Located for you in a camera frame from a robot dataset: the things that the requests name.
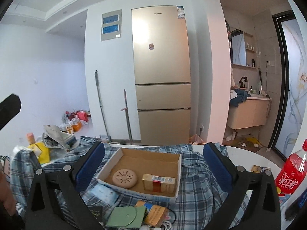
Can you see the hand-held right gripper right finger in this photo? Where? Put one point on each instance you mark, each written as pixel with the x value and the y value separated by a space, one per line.
pixel 217 166

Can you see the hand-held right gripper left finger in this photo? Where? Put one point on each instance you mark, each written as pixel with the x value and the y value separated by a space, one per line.
pixel 90 165

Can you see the blue white tissue pack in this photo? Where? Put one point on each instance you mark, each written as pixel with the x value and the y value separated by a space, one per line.
pixel 103 194

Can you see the dark patterned cigarette pack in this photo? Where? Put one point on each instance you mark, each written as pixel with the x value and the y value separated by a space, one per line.
pixel 94 212

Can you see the cardboard box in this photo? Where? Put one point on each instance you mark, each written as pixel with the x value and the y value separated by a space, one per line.
pixel 148 163

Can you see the green round-flap pouch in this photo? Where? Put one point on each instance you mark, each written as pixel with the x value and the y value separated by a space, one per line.
pixel 124 218

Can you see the orange blue cigarette pack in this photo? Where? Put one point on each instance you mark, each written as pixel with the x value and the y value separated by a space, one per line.
pixel 154 214

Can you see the blue plaid shirt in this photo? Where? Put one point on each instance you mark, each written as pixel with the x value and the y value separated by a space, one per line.
pixel 191 186

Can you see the cardboard scrap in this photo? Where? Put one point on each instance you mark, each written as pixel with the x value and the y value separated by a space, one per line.
pixel 197 139

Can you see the orange capped bottle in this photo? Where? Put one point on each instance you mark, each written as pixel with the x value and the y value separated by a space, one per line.
pixel 30 138

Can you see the round beige perforated disc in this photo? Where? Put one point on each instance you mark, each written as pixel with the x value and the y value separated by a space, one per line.
pixel 124 178

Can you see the gold blue cigarette pack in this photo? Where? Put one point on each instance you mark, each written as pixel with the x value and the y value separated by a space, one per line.
pixel 256 169

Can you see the crumpled newspaper bundle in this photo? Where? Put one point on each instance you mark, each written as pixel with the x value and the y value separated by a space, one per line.
pixel 57 136

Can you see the yellow wrapper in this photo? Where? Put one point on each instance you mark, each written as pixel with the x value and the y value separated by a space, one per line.
pixel 254 141

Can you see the pile of red bags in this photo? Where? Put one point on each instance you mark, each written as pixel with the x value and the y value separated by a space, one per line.
pixel 79 117

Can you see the gold red cigarette pack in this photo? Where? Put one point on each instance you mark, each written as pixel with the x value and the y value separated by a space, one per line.
pixel 158 184

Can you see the beige vanity cabinet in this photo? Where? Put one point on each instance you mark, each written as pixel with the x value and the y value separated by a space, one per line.
pixel 249 112

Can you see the blue clothing pile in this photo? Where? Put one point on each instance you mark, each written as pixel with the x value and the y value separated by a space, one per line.
pixel 239 97

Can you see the red iced tea bottle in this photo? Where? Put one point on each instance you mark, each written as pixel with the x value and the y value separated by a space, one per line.
pixel 292 170

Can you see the white hair dryer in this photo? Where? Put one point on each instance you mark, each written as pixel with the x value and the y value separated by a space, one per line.
pixel 262 92

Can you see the black faucet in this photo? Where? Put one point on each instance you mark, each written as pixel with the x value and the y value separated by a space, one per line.
pixel 243 81

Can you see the black object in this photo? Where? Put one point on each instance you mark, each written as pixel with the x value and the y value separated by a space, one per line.
pixel 296 210

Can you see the gold three-door refrigerator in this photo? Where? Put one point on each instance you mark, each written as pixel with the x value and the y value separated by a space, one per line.
pixel 160 76

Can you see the black framed glass door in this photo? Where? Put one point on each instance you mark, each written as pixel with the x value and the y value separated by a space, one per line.
pixel 292 88

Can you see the bathroom mirror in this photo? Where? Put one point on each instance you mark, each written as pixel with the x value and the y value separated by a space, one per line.
pixel 238 48

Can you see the pink fridge magnet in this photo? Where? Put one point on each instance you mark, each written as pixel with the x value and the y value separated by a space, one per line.
pixel 151 46

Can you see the low wall socket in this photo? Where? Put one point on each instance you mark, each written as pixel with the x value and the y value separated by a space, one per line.
pixel 201 129

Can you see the white wall socket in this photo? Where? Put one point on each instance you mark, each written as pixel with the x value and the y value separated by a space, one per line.
pixel 270 63

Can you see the wooden wall shelf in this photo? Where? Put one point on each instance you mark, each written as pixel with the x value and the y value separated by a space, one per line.
pixel 250 50

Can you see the grey wall panel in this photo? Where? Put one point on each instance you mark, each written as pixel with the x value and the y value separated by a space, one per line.
pixel 111 26

